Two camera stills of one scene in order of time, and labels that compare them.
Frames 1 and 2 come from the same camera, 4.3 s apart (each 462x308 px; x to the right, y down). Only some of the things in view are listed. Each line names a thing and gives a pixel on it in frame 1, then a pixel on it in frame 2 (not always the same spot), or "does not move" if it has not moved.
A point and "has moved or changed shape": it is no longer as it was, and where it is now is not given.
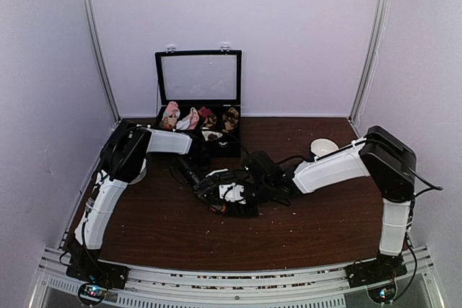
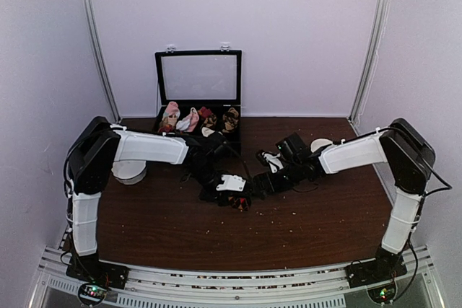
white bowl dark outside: (321, 146) does not move
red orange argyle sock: (217, 208) has moved or changed shape
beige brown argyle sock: (230, 119) does not move
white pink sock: (189, 121) does not move
